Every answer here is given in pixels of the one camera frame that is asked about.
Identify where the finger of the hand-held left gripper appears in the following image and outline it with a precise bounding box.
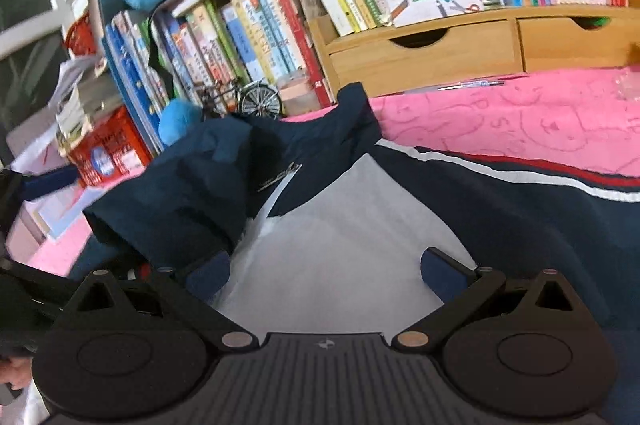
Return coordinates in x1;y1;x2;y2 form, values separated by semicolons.
22;166;83;202
0;261;77;323

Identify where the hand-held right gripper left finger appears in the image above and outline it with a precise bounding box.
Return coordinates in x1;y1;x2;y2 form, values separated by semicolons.
66;251;260;352

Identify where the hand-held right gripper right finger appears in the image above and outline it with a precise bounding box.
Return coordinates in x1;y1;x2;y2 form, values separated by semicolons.
391;247;577;352

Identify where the navy white red-striped jacket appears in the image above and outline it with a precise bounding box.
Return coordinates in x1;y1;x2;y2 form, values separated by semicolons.
65;82;640;425

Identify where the person's left hand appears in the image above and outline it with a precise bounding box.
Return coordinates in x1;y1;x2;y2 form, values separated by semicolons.
0;355;33;391

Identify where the light blue booklet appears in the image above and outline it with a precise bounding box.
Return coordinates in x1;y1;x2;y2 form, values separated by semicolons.
30;190;93;238

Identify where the red crate with blue sticker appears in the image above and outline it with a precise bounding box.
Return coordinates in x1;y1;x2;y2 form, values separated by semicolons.
67;105;156;188

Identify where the row of tall blue workbooks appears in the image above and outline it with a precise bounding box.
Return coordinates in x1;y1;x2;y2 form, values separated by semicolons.
102;10;173;153

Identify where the blue plush ball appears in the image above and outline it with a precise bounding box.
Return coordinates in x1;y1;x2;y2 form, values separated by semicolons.
159;99;203;146

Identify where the small red plastic basket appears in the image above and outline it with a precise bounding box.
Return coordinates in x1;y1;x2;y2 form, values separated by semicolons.
65;12;101;56

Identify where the pink rabbit-print blanket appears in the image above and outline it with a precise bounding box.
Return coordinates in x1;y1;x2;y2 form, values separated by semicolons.
5;67;640;278

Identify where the miniature bicycle model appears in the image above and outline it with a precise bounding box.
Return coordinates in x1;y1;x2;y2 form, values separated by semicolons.
200;77;283;120

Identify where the pen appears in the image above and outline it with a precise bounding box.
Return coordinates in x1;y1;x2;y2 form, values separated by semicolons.
437;79;506;92

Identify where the wooden drawer organiser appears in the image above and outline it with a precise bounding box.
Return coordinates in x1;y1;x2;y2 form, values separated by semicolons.
307;5;640;98

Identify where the row of short colourful books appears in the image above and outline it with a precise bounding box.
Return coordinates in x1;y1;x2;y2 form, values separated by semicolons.
155;0;336;116

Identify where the clear plastic bag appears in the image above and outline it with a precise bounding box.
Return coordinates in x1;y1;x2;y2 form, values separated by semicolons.
615;70;640;102

